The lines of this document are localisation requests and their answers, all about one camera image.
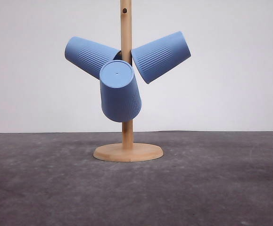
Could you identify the blue ribbed cup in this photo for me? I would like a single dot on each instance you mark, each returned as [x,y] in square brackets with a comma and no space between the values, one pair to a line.
[155,58]
[90,55]
[120,98]

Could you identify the wooden mug tree stand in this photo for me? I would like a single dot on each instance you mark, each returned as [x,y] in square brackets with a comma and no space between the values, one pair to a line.
[128,151]

